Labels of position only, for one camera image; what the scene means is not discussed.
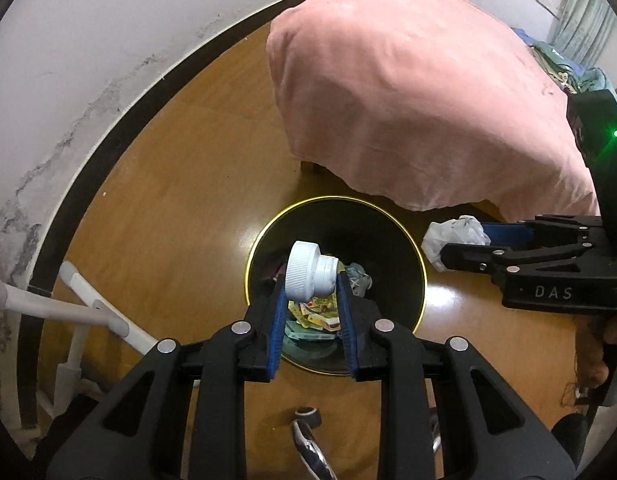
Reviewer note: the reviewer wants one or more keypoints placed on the white capped plastic bottle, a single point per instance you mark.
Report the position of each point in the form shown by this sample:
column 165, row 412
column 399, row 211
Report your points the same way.
column 303, row 270

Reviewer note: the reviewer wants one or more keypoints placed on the grey crumpled paper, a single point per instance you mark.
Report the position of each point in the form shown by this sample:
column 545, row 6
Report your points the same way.
column 358, row 277

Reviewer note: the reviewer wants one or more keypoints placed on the black caster wheel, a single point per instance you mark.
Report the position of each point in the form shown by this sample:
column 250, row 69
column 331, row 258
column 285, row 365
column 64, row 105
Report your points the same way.
column 307, row 415

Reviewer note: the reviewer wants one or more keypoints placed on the black trash bin gold rim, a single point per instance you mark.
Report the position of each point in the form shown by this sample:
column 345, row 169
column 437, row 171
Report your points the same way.
column 338, row 230

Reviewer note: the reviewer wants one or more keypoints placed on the chrome chair leg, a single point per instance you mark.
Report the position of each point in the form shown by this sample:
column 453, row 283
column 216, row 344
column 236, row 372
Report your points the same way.
column 311, row 452

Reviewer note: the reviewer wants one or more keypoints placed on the yellow snack bag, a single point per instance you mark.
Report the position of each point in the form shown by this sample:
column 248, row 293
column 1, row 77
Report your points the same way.
column 316, row 310

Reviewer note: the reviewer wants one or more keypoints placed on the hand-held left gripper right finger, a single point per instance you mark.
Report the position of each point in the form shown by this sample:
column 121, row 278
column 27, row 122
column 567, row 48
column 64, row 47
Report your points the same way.
column 347, row 332

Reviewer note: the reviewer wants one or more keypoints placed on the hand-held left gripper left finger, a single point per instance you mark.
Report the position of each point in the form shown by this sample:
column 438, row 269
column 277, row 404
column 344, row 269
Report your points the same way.
column 276, row 332

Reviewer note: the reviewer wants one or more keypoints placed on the white metal frame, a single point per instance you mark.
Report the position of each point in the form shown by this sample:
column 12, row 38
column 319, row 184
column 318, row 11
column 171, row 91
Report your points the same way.
column 88, row 315

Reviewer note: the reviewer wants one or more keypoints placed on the pile of clothes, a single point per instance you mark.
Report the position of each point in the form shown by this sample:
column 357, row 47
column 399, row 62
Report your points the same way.
column 563, row 62

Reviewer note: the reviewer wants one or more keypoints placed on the person's right hand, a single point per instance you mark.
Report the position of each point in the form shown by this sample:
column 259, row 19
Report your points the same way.
column 593, row 355

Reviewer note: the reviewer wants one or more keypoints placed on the pink blanket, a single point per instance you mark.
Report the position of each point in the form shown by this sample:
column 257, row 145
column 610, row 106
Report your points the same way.
column 413, row 85

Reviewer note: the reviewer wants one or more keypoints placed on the white tissue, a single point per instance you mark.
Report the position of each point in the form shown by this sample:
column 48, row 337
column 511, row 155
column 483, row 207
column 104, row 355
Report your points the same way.
column 448, row 235

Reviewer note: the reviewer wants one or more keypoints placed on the pale green curtain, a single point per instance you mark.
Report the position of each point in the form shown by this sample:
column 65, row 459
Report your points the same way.
column 581, row 15

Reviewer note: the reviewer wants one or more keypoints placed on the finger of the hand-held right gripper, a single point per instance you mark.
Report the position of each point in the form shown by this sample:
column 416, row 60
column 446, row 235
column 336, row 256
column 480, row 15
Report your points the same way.
column 473, row 259
column 508, row 234

